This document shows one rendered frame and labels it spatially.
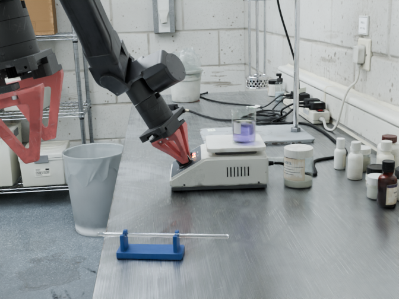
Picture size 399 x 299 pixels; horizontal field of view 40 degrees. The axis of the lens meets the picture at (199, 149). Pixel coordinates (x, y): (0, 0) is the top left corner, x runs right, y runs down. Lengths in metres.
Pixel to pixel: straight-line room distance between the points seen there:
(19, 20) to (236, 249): 0.47
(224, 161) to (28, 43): 0.60
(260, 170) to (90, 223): 1.81
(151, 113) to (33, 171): 2.26
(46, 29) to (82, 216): 1.08
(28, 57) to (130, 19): 2.99
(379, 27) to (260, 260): 0.86
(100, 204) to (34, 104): 2.26
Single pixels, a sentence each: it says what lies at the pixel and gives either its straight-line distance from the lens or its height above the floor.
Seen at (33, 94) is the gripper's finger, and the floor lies 1.04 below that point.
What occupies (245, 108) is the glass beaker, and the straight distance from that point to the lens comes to 1.14.
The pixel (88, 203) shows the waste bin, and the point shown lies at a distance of 2.78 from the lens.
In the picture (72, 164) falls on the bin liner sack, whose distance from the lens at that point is 2.73.
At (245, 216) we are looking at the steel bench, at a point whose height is 0.75.
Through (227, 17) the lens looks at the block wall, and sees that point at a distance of 3.55.
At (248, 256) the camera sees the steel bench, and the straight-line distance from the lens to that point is 0.83.
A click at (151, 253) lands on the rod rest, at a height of 0.76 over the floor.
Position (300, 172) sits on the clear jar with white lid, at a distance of 1.10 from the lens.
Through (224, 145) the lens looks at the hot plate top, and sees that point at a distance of 1.11.
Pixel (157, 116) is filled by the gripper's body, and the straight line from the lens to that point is 1.07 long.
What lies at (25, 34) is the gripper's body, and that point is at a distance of 0.57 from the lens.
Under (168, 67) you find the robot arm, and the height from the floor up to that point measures 1.00.
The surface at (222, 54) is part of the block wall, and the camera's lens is 3.55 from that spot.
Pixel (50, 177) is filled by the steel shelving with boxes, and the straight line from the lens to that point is 3.29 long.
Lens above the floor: 1.11
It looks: 15 degrees down
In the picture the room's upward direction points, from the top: 2 degrees counter-clockwise
